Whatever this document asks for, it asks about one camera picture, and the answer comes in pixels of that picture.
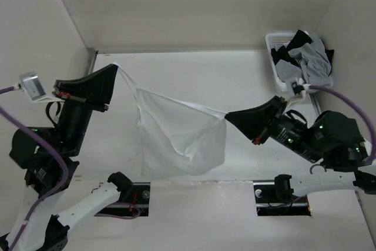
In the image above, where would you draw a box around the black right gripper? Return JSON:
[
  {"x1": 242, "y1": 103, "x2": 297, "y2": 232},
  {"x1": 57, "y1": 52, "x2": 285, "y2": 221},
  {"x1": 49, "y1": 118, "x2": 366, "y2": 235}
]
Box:
[{"x1": 224, "y1": 93, "x2": 323, "y2": 160}]

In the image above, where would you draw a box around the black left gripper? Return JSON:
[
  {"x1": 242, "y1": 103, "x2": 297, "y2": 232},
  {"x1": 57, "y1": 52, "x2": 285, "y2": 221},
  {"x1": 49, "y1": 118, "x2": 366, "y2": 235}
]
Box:
[{"x1": 57, "y1": 63, "x2": 123, "y2": 155}]

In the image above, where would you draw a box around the white tank top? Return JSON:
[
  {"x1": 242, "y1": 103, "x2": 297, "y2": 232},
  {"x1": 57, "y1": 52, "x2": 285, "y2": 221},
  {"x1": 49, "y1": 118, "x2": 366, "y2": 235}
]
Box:
[{"x1": 118, "y1": 67, "x2": 227, "y2": 180}]

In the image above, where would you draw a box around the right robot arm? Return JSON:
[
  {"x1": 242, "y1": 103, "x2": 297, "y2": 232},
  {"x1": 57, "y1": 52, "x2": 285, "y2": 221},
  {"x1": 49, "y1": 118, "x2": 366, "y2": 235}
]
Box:
[{"x1": 225, "y1": 96, "x2": 375, "y2": 203}]

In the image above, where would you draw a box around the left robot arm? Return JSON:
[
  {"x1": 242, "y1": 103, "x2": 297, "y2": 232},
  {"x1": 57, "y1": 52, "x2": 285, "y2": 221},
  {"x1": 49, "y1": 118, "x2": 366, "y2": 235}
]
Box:
[{"x1": 1, "y1": 63, "x2": 133, "y2": 250}]

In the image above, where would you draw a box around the grey folded tank top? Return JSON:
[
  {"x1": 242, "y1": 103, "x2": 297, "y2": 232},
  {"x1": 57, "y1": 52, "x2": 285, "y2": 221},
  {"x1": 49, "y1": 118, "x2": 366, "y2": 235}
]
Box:
[{"x1": 276, "y1": 60, "x2": 306, "y2": 86}]

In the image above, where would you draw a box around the black tank top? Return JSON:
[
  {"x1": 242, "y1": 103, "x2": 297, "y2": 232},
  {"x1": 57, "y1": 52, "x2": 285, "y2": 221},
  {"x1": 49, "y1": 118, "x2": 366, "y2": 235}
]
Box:
[{"x1": 270, "y1": 29, "x2": 334, "y2": 67}]

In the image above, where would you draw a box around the white plastic laundry basket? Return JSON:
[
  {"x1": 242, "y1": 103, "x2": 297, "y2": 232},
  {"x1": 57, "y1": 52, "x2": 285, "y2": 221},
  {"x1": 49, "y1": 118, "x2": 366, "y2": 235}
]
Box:
[{"x1": 265, "y1": 31, "x2": 334, "y2": 93}]

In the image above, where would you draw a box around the metal table edge rail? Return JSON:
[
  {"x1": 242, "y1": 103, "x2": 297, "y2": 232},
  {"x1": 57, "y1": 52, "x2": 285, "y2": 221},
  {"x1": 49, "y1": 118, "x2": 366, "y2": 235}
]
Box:
[{"x1": 84, "y1": 48, "x2": 98, "y2": 77}]

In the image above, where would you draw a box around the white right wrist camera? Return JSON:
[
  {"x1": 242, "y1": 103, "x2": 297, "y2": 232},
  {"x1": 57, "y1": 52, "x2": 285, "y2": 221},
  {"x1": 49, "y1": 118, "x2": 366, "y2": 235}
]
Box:
[{"x1": 286, "y1": 77, "x2": 307, "y2": 109}]

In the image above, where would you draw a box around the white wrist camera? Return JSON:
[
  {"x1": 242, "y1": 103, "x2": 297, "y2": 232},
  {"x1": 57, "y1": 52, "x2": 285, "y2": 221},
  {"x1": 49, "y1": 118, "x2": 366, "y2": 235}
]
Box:
[
  {"x1": 19, "y1": 72, "x2": 56, "y2": 103},
  {"x1": 286, "y1": 77, "x2": 307, "y2": 109}
]

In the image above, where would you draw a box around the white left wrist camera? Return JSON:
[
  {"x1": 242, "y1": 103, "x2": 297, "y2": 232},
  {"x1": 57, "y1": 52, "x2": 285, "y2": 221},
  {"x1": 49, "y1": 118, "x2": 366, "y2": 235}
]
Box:
[{"x1": 19, "y1": 72, "x2": 56, "y2": 103}]

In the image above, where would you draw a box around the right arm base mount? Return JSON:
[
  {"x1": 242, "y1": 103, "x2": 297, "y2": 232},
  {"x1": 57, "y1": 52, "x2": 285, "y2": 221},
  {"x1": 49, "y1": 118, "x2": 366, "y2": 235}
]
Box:
[{"x1": 253, "y1": 180, "x2": 311, "y2": 216}]

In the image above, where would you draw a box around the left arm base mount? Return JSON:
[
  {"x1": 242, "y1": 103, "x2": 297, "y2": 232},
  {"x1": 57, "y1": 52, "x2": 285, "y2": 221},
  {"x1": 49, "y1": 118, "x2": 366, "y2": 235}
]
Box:
[{"x1": 95, "y1": 182, "x2": 151, "y2": 220}]

